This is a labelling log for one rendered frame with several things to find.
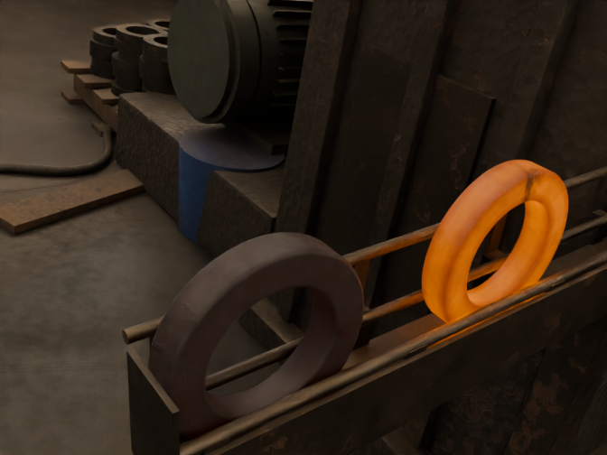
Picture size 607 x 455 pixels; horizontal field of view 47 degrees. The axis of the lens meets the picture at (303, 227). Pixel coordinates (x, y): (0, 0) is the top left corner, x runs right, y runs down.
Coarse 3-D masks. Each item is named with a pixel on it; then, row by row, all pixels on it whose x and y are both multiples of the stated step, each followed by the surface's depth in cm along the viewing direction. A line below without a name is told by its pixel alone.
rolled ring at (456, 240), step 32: (512, 160) 68; (480, 192) 64; (512, 192) 65; (544, 192) 68; (448, 224) 65; (480, 224) 64; (544, 224) 73; (448, 256) 64; (512, 256) 76; (544, 256) 75; (448, 288) 66; (480, 288) 75; (512, 288) 74; (448, 320) 69
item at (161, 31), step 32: (96, 32) 263; (128, 32) 244; (160, 32) 252; (64, 64) 276; (96, 64) 267; (128, 64) 246; (160, 64) 225; (64, 96) 281; (96, 96) 252; (96, 128) 257
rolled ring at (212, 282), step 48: (288, 240) 51; (192, 288) 49; (240, 288) 48; (288, 288) 51; (336, 288) 55; (192, 336) 48; (336, 336) 58; (192, 384) 50; (288, 384) 59; (192, 432) 52
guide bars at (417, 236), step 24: (600, 192) 90; (504, 216) 78; (600, 216) 90; (408, 240) 69; (600, 240) 93; (360, 264) 66; (384, 312) 68; (144, 336) 53; (360, 336) 69; (264, 360) 61; (216, 384) 58
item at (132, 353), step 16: (128, 352) 52; (128, 368) 52; (144, 368) 50; (128, 384) 53; (144, 384) 50; (144, 400) 51; (160, 400) 48; (144, 416) 52; (160, 416) 49; (176, 416) 47; (144, 432) 53; (160, 432) 50; (176, 432) 48; (144, 448) 54; (160, 448) 51; (176, 448) 49
